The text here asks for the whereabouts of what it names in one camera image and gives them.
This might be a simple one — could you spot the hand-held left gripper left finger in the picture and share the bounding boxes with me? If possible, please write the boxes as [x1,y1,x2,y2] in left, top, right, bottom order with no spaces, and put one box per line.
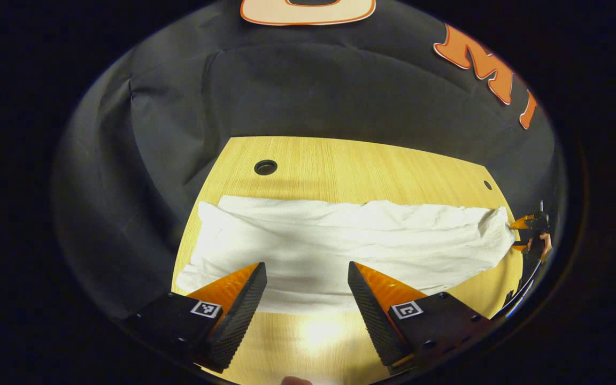
[121,262,268,374]

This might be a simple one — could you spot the black backdrop cloth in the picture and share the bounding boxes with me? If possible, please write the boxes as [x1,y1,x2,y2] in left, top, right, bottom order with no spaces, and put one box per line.
[51,0,568,321]

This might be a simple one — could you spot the white jeans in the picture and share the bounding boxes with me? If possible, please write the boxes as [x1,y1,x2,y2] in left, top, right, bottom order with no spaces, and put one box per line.
[175,195,517,315]

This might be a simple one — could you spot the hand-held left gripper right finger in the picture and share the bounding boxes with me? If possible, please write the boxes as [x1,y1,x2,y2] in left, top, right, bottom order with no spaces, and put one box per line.
[347,261,493,375]

